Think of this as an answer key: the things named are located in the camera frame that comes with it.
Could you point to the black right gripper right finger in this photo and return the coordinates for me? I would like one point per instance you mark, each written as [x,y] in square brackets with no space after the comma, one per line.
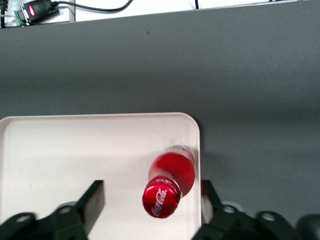
[215,215]

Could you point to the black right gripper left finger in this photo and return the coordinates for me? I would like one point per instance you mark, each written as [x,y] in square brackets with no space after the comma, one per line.
[87,207]

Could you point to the red coke bottle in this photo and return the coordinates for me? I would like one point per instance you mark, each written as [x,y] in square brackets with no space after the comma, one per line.
[172,172]

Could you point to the cream plastic tray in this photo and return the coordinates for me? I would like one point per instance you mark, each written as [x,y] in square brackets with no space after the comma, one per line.
[75,155]

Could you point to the small green circuit board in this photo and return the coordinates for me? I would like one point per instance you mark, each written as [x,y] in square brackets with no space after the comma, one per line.
[19,18]

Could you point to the black connector with red light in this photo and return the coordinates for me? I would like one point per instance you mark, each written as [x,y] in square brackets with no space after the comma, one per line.
[37,10]

